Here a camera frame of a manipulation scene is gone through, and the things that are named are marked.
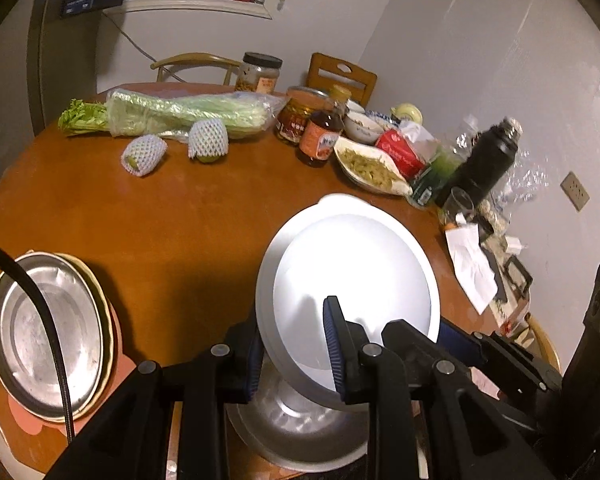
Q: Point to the white paper sheet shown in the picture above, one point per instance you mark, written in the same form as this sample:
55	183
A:
470	265

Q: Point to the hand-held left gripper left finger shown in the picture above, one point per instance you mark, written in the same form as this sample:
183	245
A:
254	360

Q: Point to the yellowish tape roll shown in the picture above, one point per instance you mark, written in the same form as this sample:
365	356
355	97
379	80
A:
407	112

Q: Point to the round metal plate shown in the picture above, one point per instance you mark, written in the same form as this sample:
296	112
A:
25	340

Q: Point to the sauce jar with red label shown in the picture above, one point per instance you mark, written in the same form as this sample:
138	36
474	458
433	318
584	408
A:
295	122

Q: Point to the green fruit in foam net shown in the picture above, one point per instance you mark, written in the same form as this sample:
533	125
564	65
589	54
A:
207	140
145	152

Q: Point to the black labelled box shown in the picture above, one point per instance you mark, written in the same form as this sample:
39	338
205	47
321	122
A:
79	4

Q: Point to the clear plastic bottle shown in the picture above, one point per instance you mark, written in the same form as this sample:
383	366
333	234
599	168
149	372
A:
467	135

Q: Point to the cream shell-shaped plate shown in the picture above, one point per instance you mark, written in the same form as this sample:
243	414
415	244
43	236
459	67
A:
108	330

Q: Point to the wall power socket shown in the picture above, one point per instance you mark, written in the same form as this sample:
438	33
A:
575	190

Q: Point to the curved-back wooden chair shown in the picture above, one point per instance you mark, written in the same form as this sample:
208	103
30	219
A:
195	57

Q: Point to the round wooden chair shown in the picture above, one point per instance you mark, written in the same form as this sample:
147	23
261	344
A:
547	342

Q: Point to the yellow-capped oil bottle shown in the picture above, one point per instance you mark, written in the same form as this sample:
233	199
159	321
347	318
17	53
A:
340	95

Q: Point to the black thermos flask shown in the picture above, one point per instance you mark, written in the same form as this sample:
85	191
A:
485	160

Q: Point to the small patterned bowl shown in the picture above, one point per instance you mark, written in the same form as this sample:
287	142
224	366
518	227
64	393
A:
362	127

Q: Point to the pickle jar with black lid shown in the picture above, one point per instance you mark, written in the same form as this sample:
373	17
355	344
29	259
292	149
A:
257	77

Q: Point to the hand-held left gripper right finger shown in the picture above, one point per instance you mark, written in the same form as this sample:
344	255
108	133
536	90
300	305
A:
332	350

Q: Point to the salmon pink scalloped plate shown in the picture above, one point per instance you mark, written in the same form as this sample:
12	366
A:
125	375

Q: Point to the crumpled clear plastic wrap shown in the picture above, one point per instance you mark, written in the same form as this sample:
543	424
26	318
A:
527	180

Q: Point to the clear glass cup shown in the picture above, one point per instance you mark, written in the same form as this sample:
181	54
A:
457	202

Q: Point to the red tissue packet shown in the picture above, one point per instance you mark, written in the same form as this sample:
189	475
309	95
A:
397	150

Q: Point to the metal bowl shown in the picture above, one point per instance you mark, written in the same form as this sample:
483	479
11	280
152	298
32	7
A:
290	430

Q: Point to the white charger plug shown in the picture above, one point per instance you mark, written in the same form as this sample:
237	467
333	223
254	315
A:
515	247

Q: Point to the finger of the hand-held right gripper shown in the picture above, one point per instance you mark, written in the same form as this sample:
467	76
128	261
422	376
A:
405	336
457	342

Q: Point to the dark bottle with orange label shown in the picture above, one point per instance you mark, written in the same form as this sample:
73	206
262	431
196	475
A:
320	142

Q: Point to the grey refrigerator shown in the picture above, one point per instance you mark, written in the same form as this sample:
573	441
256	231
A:
42	60

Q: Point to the blue patterned bowl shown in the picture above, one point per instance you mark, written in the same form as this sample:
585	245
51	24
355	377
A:
386	117

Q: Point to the celery in plastic bag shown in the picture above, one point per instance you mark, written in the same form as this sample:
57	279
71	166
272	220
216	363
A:
180	110

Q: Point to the white plate of noodles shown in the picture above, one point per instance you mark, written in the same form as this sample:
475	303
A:
370	165

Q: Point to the green drink bottle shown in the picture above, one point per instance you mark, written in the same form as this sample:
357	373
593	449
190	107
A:
430	177

